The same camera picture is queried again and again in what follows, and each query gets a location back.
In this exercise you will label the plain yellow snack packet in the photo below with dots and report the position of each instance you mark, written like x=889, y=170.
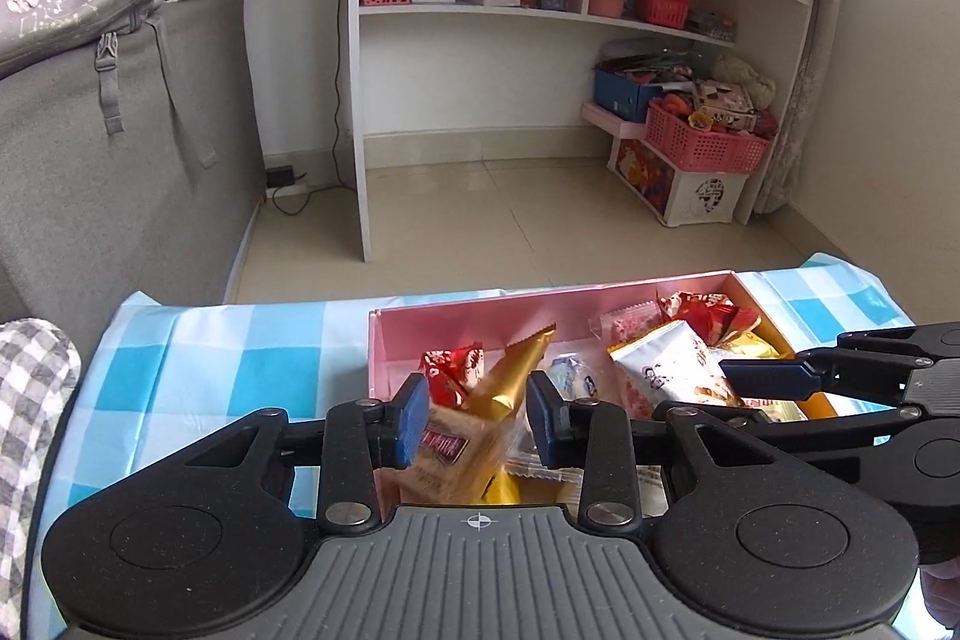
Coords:
x=502, y=488

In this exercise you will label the yellow packet blue oval label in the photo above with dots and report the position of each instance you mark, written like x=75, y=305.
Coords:
x=517, y=366

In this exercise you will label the clear pink bread packet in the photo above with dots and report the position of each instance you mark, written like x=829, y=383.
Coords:
x=630, y=325

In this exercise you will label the beige plush toy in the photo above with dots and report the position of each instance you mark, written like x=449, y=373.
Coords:
x=746, y=78

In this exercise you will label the pile of toy boxes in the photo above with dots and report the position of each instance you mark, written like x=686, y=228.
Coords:
x=720, y=111

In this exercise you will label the lace curtain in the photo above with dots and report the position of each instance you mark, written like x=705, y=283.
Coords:
x=802, y=100

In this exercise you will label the blue storage box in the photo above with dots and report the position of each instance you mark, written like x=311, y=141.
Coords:
x=622, y=96

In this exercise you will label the pink plastic tray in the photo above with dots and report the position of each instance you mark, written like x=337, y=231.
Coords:
x=607, y=119

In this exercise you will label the white printed snack packet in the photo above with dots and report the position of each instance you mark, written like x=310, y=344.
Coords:
x=667, y=366

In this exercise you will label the blue checkered plastic tablecloth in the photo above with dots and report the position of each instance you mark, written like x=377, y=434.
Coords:
x=225, y=370

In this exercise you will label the large pink basket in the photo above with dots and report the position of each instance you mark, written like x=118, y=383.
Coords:
x=705, y=149

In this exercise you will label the flat white box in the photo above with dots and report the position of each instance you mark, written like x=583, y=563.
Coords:
x=487, y=1

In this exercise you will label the white desk with shelves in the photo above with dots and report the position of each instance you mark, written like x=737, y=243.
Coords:
x=465, y=70

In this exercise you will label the small blue box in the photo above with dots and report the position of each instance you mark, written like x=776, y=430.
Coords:
x=553, y=1

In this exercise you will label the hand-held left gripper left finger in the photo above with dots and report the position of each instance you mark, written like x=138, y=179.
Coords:
x=409, y=422

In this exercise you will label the orange snack packet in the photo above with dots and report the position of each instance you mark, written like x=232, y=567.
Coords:
x=816, y=406

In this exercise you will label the red snack packet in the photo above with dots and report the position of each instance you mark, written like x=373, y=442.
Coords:
x=450, y=370
x=712, y=314

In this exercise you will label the white blue bread packet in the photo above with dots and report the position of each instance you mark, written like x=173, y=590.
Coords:
x=574, y=377

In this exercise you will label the power strip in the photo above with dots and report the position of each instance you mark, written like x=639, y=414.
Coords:
x=285, y=179

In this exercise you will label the white storage stool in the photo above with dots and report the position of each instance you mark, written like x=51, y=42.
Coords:
x=675, y=190

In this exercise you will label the small red basket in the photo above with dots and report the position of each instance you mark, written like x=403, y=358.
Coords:
x=664, y=10

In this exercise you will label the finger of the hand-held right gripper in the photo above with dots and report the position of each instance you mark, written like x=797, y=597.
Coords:
x=825, y=434
x=772, y=379

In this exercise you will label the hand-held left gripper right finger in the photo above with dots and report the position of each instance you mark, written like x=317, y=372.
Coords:
x=544, y=422

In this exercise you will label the pile of small toys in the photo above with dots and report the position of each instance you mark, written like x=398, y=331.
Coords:
x=712, y=25

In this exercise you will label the beige cake packet maroon label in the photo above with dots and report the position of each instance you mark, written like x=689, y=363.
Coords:
x=457, y=460

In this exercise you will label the grey white checkered pillow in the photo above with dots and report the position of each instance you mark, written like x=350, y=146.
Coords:
x=30, y=400

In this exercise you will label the pink cardboard box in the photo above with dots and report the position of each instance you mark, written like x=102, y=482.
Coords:
x=480, y=317

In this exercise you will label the yellow snack packet white logo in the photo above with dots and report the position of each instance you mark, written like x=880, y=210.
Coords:
x=750, y=346

